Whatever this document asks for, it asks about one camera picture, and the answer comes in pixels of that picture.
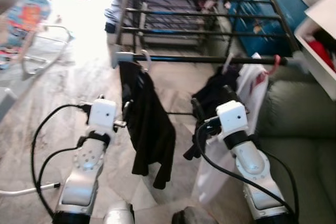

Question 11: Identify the red cloth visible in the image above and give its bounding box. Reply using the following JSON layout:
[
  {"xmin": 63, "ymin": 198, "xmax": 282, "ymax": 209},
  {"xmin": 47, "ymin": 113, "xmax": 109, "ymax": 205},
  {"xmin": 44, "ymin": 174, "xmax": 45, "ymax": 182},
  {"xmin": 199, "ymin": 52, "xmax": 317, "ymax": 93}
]
[{"xmin": 306, "ymin": 38, "xmax": 336, "ymax": 72}]

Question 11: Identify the robot left leg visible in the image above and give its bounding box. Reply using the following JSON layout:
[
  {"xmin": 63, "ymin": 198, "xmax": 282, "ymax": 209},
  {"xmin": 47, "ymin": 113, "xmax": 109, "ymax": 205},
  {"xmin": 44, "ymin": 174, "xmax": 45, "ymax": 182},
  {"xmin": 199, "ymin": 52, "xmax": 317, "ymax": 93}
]
[{"xmin": 102, "ymin": 200, "xmax": 136, "ymax": 224}]

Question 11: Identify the blue plastic bag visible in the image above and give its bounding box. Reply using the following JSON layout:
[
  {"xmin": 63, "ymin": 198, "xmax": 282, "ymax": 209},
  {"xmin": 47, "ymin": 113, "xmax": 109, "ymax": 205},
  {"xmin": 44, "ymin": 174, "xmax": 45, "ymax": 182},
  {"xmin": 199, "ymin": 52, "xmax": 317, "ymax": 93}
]
[{"xmin": 228, "ymin": 0, "xmax": 309, "ymax": 57}]

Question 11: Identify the colourful baby bouncer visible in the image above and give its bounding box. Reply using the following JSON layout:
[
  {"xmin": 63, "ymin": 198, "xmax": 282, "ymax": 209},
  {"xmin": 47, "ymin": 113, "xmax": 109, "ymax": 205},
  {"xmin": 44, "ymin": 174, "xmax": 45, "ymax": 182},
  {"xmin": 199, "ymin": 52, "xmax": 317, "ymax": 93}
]
[{"xmin": 0, "ymin": 0, "xmax": 75, "ymax": 75}]

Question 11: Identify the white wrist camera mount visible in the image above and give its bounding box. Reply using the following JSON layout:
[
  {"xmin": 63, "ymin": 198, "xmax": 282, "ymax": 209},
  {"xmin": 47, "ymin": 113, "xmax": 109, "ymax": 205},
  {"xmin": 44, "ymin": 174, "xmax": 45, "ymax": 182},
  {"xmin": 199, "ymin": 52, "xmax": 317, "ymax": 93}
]
[
  {"xmin": 216, "ymin": 101, "xmax": 249, "ymax": 136},
  {"xmin": 87, "ymin": 98, "xmax": 118, "ymax": 133}
]

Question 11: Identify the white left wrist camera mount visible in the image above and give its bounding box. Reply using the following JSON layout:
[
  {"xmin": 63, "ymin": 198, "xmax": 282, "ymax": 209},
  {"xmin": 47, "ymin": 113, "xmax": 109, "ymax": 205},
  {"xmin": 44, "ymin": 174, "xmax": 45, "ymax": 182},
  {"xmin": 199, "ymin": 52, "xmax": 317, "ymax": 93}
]
[{"xmin": 87, "ymin": 98, "xmax": 118, "ymax": 133}]

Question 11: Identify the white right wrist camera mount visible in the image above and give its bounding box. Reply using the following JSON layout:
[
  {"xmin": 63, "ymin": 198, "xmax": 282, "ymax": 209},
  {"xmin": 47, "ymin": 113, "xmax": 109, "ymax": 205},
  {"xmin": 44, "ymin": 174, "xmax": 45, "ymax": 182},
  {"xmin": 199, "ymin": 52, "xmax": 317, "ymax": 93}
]
[{"xmin": 216, "ymin": 101, "xmax": 249, "ymax": 136}]

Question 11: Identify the robot leg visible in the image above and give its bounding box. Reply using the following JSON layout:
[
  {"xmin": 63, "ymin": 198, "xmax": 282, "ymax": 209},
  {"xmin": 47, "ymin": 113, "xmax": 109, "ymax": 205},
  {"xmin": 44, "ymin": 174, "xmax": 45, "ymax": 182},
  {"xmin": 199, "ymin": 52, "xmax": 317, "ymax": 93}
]
[
  {"xmin": 102, "ymin": 200, "xmax": 136, "ymax": 224},
  {"xmin": 171, "ymin": 206, "xmax": 213, "ymax": 224}
]

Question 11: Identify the black shirt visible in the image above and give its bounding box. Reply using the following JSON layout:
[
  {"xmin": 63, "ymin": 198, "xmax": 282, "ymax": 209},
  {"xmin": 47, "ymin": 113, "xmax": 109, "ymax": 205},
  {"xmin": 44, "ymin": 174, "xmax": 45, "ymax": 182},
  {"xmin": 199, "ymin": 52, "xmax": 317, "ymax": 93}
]
[{"xmin": 119, "ymin": 60, "xmax": 177, "ymax": 190}]

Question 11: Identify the white storage box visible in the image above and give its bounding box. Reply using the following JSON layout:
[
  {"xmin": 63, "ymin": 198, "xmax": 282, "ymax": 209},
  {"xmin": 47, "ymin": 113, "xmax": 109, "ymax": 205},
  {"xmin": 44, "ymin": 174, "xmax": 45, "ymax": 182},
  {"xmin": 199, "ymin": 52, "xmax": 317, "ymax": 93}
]
[{"xmin": 294, "ymin": 0, "xmax": 336, "ymax": 101}]

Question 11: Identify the robot right leg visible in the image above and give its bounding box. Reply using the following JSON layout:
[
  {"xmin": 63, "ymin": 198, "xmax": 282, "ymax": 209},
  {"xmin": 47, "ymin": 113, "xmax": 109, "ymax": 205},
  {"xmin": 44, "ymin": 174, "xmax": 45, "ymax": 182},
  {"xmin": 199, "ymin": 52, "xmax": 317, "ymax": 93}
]
[{"xmin": 171, "ymin": 206, "xmax": 213, "ymax": 224}]

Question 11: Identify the navy blue garment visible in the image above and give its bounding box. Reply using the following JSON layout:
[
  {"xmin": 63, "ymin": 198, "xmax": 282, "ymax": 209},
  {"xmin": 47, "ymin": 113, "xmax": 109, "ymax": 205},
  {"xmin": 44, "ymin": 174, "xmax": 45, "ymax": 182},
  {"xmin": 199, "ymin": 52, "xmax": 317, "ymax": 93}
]
[{"xmin": 183, "ymin": 66, "xmax": 243, "ymax": 162}]

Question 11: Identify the white garment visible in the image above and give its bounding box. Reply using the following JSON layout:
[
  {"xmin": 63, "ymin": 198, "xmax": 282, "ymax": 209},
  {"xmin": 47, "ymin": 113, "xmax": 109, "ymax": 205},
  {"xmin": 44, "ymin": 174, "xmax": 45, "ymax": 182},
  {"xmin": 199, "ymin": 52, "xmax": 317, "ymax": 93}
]
[{"xmin": 193, "ymin": 52, "xmax": 271, "ymax": 205}]

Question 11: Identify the black metal drying rack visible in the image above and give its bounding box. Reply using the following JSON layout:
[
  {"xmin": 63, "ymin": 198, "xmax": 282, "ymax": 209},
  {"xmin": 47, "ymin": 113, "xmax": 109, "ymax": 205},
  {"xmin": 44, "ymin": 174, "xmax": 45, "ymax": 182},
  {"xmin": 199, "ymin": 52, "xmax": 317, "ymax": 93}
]
[{"xmin": 110, "ymin": 0, "xmax": 309, "ymax": 73}]

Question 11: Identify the green leather sofa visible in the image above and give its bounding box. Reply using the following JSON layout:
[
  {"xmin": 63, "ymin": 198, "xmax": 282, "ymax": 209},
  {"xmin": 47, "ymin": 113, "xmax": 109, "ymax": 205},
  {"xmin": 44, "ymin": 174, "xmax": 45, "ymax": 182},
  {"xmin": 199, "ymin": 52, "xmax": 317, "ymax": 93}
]
[{"xmin": 251, "ymin": 67, "xmax": 336, "ymax": 224}]

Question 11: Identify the patterned folded bedding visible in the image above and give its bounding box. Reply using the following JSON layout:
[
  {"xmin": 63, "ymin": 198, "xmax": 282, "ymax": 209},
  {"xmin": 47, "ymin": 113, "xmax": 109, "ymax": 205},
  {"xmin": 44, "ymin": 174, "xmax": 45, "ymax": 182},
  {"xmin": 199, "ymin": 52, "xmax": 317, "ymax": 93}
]
[{"xmin": 126, "ymin": 0, "xmax": 237, "ymax": 41}]

